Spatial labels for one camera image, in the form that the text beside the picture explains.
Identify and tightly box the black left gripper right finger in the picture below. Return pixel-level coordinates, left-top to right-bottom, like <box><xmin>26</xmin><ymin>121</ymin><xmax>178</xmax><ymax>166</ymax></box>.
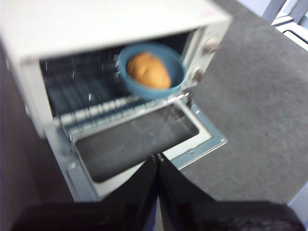
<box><xmin>158</xmin><ymin>155</ymin><xmax>306</xmax><ymax>231</ymax></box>

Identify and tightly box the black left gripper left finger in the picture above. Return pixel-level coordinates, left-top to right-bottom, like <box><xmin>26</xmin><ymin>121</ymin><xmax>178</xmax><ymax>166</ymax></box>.
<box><xmin>12</xmin><ymin>155</ymin><xmax>159</xmax><ymax>231</ymax></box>

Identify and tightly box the glass oven door with handle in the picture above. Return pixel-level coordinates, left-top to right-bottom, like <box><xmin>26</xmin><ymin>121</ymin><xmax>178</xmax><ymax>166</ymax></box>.
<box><xmin>45</xmin><ymin>97</ymin><xmax>228</xmax><ymax>203</ymax></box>

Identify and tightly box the blue ribbed bowl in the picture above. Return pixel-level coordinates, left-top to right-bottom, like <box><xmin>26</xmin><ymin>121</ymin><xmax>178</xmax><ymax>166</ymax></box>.
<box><xmin>118</xmin><ymin>43</ymin><xmax>186</xmax><ymax>102</ymax></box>

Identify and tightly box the yellow-brown potato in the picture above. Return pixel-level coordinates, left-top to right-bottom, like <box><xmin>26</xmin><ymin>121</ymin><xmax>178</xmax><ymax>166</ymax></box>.
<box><xmin>127</xmin><ymin>51</ymin><xmax>172</xmax><ymax>89</ymax></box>

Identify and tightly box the beige round oven knob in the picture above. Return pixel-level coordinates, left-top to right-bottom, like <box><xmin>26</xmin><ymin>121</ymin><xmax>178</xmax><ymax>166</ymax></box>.
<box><xmin>203</xmin><ymin>35</ymin><xmax>221</xmax><ymax>53</ymax></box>
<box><xmin>192</xmin><ymin>66</ymin><xmax>205</xmax><ymax>82</ymax></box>

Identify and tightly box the cream Toshiba toaster oven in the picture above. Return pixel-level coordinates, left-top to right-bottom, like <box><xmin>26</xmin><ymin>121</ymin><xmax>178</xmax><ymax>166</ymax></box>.
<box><xmin>0</xmin><ymin>0</ymin><xmax>233</xmax><ymax>203</ymax></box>

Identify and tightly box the metal wire oven rack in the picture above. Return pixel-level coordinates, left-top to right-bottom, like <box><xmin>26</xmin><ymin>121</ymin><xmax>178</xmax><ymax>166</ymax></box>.
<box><xmin>59</xmin><ymin>92</ymin><xmax>193</xmax><ymax>126</ymax></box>

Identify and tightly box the pale metal frame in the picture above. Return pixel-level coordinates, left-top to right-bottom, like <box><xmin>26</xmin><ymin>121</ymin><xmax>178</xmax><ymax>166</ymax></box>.
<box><xmin>262</xmin><ymin>0</ymin><xmax>308</xmax><ymax>49</ymax></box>

